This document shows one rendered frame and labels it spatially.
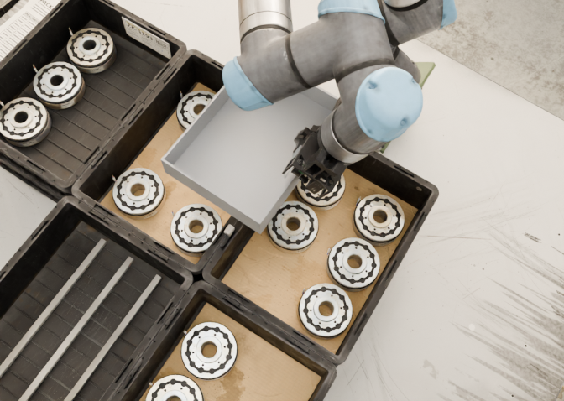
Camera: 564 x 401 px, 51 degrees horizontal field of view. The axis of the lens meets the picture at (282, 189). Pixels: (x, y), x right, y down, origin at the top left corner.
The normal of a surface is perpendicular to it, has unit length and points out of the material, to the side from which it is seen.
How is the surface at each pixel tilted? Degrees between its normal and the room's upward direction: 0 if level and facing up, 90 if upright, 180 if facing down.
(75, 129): 0
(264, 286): 0
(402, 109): 16
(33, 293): 0
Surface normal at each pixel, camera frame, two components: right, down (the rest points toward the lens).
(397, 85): 0.29, -0.23
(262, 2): -0.11, -0.41
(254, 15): -0.43, -0.36
